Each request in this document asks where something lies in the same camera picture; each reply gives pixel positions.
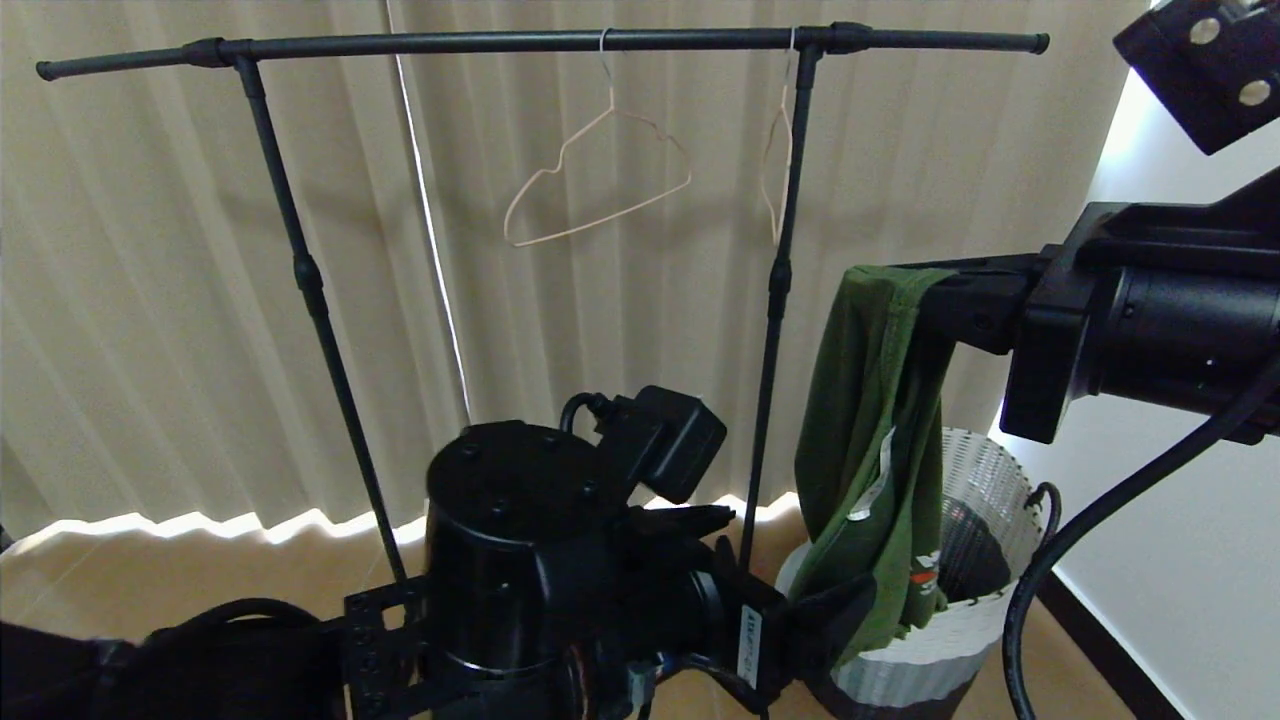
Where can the black clothes rack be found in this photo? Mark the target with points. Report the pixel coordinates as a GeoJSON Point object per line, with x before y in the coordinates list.
{"type": "Point", "coordinates": [500, 42]}

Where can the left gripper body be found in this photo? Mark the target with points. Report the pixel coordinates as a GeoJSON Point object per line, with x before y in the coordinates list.
{"type": "Point", "coordinates": [680, 610]}

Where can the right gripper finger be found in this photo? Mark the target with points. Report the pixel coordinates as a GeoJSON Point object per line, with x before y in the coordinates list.
{"type": "Point", "coordinates": [980, 310]}

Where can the beige curtain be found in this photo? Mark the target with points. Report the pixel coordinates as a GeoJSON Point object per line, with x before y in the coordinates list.
{"type": "Point", "coordinates": [150, 300]}

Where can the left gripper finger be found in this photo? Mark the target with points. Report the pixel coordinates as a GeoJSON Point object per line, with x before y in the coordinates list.
{"type": "Point", "coordinates": [830, 620]}

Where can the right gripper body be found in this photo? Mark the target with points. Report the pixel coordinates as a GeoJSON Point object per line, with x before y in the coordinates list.
{"type": "Point", "coordinates": [1150, 340]}

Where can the pink clothes hanger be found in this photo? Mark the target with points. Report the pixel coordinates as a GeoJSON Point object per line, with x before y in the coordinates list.
{"type": "Point", "coordinates": [763, 175]}
{"type": "Point", "coordinates": [600, 214]}

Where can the white laundry basket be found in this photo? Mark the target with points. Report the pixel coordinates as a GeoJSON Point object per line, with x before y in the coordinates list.
{"type": "Point", "coordinates": [985, 480]}

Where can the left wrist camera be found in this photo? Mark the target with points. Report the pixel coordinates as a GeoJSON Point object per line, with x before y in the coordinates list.
{"type": "Point", "coordinates": [680, 440]}

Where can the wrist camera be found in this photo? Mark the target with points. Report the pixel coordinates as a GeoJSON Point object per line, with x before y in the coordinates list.
{"type": "Point", "coordinates": [680, 440]}
{"type": "Point", "coordinates": [1200, 70]}

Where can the green printed shirt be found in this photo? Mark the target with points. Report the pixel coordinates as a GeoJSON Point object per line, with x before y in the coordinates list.
{"type": "Point", "coordinates": [860, 420]}

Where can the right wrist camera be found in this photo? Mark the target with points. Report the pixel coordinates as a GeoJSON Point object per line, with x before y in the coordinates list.
{"type": "Point", "coordinates": [1200, 70]}

